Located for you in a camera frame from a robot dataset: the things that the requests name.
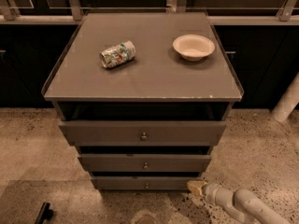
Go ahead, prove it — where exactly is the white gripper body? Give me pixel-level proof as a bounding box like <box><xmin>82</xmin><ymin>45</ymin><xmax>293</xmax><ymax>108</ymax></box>
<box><xmin>203</xmin><ymin>183</ymin><xmax>233</xmax><ymax>207</ymax></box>

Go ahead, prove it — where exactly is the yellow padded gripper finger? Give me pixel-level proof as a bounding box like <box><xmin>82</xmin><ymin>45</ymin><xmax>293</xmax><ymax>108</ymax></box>
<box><xmin>187</xmin><ymin>180</ymin><xmax>206</xmax><ymax>196</ymax></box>

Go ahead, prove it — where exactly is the grey bottom drawer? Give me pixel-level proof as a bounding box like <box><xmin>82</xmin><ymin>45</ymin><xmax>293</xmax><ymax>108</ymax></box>
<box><xmin>92</xmin><ymin>172</ymin><xmax>200</xmax><ymax>190</ymax></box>

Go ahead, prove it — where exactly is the grey drawer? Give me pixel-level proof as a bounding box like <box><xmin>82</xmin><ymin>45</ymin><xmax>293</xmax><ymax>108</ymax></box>
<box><xmin>92</xmin><ymin>172</ymin><xmax>200</xmax><ymax>190</ymax></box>
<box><xmin>78</xmin><ymin>154</ymin><xmax>211</xmax><ymax>173</ymax></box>
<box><xmin>59</xmin><ymin>120</ymin><xmax>226</xmax><ymax>147</ymax></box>

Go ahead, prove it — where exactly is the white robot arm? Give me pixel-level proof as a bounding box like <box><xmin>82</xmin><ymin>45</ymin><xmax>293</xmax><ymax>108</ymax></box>
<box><xmin>187</xmin><ymin>73</ymin><xmax>299</xmax><ymax>224</ymax></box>

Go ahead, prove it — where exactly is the grey drawer cabinet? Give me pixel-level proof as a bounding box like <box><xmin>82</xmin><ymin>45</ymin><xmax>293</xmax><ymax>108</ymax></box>
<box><xmin>41</xmin><ymin>11</ymin><xmax>245</xmax><ymax>185</ymax></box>

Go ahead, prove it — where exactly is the grey middle drawer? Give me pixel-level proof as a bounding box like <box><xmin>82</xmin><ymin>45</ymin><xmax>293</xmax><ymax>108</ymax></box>
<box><xmin>78</xmin><ymin>154</ymin><xmax>211</xmax><ymax>173</ymax></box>

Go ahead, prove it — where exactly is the grey top drawer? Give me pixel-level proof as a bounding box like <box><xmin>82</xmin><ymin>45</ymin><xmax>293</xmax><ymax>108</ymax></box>
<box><xmin>59</xmin><ymin>120</ymin><xmax>226</xmax><ymax>147</ymax></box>

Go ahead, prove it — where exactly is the white paper bowl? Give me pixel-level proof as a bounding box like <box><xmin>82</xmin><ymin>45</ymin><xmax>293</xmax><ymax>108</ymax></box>
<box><xmin>173</xmin><ymin>35</ymin><xmax>215</xmax><ymax>62</ymax></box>

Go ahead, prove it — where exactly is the crushed printed soda can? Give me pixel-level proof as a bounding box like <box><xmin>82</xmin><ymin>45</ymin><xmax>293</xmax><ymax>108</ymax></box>
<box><xmin>100</xmin><ymin>41</ymin><xmax>136</xmax><ymax>69</ymax></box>

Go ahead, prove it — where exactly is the black object on floor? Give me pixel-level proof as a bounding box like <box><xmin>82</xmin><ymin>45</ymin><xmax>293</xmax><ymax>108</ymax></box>
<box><xmin>35</xmin><ymin>203</ymin><xmax>53</xmax><ymax>224</ymax></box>

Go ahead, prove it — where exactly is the metal window railing frame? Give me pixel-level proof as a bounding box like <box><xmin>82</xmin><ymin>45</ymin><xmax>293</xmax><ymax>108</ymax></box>
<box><xmin>0</xmin><ymin>0</ymin><xmax>299</xmax><ymax>25</ymax></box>

